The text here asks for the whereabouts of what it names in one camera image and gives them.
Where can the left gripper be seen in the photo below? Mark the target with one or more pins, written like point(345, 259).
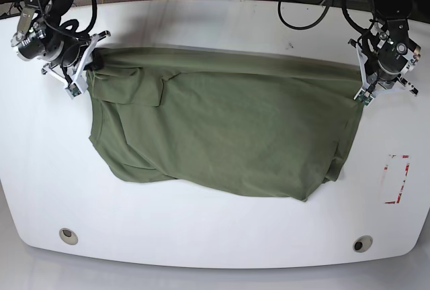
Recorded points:
point(390, 59)

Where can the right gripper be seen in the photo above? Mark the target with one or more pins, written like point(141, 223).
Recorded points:
point(66, 51)

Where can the green T-shirt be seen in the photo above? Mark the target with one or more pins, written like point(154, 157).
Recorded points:
point(253, 126)

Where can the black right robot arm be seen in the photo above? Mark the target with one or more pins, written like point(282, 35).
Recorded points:
point(42, 34)

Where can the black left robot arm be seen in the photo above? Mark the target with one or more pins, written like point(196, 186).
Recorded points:
point(391, 16)

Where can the red tape rectangle marking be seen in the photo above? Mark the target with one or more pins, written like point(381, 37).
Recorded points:
point(394, 177)

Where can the left grey table grommet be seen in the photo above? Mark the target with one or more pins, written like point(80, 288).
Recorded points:
point(68, 236)

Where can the grey table grommet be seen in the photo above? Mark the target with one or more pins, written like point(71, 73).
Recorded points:
point(362, 244)
point(68, 236)

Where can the right grey table grommet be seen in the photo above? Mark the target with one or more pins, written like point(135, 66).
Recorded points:
point(362, 244)

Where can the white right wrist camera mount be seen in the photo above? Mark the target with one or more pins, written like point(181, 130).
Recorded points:
point(73, 78)

